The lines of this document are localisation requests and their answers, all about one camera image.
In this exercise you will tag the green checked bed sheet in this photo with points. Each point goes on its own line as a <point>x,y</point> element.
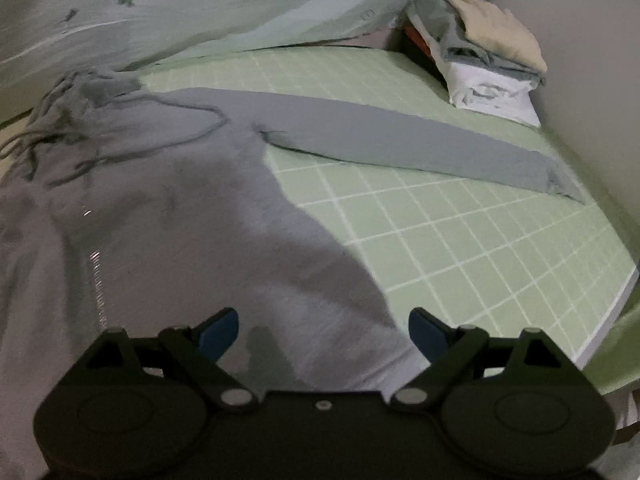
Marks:
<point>430,230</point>

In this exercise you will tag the cream folded garment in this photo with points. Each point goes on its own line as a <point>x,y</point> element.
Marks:
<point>505,30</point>

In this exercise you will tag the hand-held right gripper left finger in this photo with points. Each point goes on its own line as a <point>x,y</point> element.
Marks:
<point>221,330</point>

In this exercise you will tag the carrot print light green quilt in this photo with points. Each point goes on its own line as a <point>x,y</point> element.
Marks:
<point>210,5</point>

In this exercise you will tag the orange folded garment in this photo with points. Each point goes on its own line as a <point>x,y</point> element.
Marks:
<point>416,39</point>

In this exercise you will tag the grey hooded sweatshirt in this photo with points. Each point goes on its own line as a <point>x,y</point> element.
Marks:
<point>200,240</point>

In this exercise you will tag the stack of folded clothes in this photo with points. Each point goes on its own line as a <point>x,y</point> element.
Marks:
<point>492,95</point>

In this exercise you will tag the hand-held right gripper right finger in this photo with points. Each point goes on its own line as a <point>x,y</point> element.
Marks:
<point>426,332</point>

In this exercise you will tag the grey folded garment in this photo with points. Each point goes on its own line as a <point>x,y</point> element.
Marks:
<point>462,47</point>

